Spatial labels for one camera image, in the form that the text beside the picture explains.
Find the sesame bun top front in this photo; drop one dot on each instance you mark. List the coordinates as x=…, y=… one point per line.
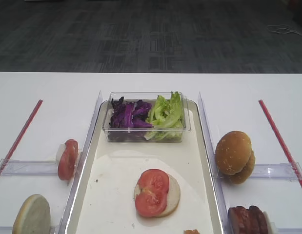
x=232, y=152

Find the left upper clear cross rail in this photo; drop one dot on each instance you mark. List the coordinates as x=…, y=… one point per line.
x=13, y=167

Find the red strip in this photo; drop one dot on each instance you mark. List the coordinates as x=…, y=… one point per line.
x=282, y=143
x=20, y=135

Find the purple cabbage pieces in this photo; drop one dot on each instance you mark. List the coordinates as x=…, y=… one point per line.
x=129, y=115

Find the sauce smear on tray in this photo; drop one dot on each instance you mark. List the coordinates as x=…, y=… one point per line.
x=194, y=231

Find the upright tomato slice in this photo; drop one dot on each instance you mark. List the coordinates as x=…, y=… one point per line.
x=68, y=159

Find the upright bun half left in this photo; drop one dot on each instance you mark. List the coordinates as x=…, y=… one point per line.
x=33, y=217

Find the clear cross rail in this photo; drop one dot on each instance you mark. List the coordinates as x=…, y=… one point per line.
x=289, y=230
x=284, y=171
x=13, y=167

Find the cream metal tray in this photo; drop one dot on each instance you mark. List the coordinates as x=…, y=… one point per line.
x=104, y=204

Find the right upper clear cross rail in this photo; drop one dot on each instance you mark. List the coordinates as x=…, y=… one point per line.
x=284, y=171

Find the right long clear rail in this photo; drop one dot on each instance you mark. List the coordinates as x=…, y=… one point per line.
x=216, y=181

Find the sesame bun rear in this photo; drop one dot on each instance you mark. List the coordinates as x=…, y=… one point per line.
x=246, y=170

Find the bottom bun on tray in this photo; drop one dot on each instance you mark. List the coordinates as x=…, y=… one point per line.
x=173, y=196

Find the right lower clear cross rail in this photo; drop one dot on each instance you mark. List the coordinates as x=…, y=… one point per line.
x=289, y=230

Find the green lettuce leaves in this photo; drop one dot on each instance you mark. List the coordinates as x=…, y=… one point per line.
x=166, y=114

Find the tomato slice on bun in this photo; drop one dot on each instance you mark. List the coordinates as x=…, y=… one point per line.
x=152, y=199

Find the right red strip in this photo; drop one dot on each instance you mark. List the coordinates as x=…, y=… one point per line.
x=282, y=143

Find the left red strip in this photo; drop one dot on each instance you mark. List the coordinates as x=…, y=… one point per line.
x=20, y=135

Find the sesame bun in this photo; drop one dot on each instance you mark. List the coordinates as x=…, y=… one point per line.
x=246, y=170
x=232, y=152

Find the meat patty front slice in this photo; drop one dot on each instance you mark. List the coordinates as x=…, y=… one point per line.
x=240, y=220

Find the clear plastic salad container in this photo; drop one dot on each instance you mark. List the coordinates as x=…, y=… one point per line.
x=150, y=97

